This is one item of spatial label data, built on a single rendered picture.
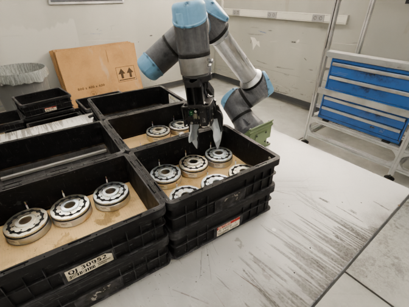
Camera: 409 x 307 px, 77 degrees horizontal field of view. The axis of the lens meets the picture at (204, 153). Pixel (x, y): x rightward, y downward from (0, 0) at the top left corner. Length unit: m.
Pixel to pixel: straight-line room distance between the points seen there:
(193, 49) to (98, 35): 3.41
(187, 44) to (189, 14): 0.06
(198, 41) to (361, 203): 0.84
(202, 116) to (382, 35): 2.95
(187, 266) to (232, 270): 0.13
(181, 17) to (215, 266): 0.64
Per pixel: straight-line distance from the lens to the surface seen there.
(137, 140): 1.15
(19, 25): 3.79
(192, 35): 0.60
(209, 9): 1.07
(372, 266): 1.93
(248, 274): 0.81
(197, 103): 0.63
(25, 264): 0.63
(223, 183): 0.71
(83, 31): 3.92
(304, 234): 0.94
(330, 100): 2.73
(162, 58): 0.72
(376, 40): 3.46
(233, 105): 1.29
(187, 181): 0.88
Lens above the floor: 1.37
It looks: 32 degrees down
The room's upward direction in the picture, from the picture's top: straight up
